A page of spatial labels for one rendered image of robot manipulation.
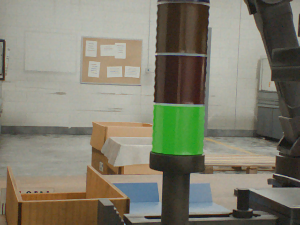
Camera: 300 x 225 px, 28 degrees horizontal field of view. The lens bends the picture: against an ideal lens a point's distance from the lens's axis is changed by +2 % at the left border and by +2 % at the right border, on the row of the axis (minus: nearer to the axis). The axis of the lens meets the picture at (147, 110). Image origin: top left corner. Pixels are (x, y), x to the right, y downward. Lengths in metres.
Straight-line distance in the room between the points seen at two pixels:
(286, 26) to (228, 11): 11.14
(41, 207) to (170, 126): 0.27
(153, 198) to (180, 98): 0.48
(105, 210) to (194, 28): 0.20
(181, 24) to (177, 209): 0.13
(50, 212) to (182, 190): 0.25
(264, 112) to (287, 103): 10.90
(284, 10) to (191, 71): 0.67
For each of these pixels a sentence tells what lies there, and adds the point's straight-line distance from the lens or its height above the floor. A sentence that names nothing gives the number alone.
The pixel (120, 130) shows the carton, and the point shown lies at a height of 0.69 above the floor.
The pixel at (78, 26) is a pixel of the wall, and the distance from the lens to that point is 11.49.
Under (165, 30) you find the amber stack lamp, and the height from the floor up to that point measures 1.14.
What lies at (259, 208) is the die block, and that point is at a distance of 0.65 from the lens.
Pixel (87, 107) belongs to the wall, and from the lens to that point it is 11.48.
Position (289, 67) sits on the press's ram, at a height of 1.12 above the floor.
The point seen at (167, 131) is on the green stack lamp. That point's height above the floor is 1.07.
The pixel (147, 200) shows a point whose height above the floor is 0.93.
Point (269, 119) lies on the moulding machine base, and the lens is 11.73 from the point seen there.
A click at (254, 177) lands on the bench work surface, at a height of 0.90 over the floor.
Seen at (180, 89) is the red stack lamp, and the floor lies 1.10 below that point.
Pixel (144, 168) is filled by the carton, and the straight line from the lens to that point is 4.14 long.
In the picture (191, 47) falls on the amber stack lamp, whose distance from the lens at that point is 0.41.
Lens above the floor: 1.10
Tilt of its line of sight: 3 degrees down
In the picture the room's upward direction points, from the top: 2 degrees clockwise
